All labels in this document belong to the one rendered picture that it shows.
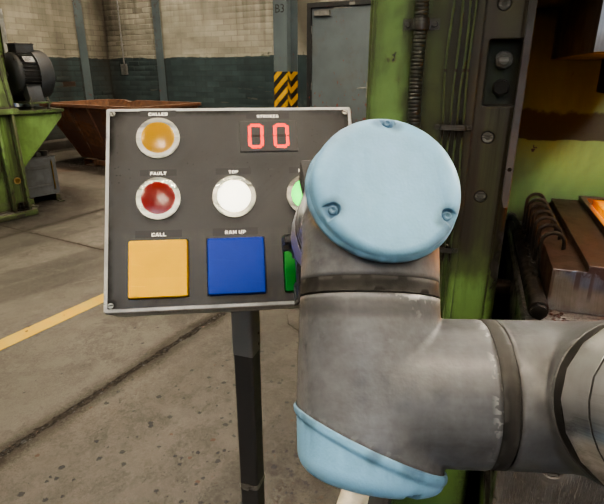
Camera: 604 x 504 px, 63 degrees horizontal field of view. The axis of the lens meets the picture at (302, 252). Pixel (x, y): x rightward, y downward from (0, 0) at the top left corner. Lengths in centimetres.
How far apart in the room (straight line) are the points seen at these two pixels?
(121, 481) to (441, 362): 164
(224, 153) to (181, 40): 831
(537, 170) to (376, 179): 98
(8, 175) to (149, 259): 445
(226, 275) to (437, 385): 41
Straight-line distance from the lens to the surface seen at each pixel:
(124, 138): 73
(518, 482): 93
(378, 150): 30
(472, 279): 96
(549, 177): 126
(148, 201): 69
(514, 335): 32
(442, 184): 30
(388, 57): 90
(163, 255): 66
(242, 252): 65
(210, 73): 862
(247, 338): 83
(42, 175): 564
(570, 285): 82
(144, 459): 192
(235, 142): 71
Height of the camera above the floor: 125
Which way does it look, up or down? 20 degrees down
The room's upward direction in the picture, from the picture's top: straight up
